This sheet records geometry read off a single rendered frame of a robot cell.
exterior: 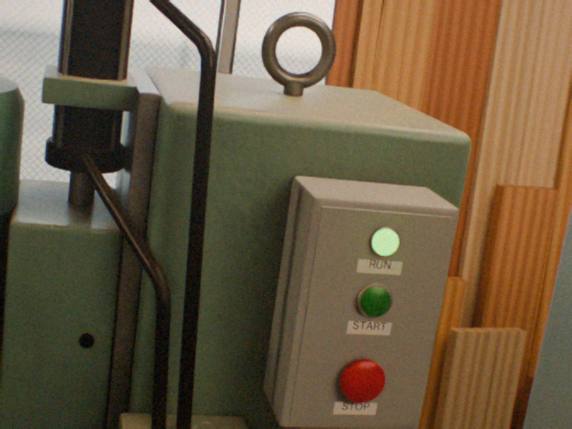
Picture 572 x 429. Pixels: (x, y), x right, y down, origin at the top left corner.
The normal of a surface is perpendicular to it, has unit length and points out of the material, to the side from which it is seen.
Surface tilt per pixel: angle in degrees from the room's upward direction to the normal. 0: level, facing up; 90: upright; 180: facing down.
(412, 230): 90
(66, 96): 90
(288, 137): 90
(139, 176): 90
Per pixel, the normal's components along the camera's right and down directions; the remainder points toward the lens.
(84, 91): 0.22, 0.27
